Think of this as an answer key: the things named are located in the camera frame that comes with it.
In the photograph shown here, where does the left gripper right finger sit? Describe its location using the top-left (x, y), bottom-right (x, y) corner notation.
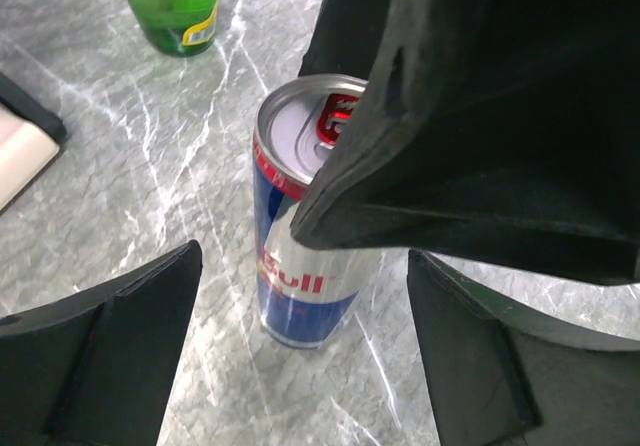
top-left (407, 250), bottom-right (639, 445)

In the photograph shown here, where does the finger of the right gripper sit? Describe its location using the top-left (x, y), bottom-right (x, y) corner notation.
top-left (298, 0), bottom-right (390, 80)
top-left (291, 0), bottom-right (639, 286)

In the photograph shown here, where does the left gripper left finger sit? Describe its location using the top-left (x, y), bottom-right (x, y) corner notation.
top-left (1, 240), bottom-right (202, 445)

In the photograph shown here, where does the blue energy drink can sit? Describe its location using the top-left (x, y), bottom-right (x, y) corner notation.
top-left (252, 73), bottom-right (381, 351)

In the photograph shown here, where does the beige three-tier shelf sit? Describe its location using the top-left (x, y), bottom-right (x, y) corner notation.
top-left (1, 74), bottom-right (68, 212)

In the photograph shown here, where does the green glass bottle middle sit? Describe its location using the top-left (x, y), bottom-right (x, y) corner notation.
top-left (128, 0), bottom-right (218, 57)

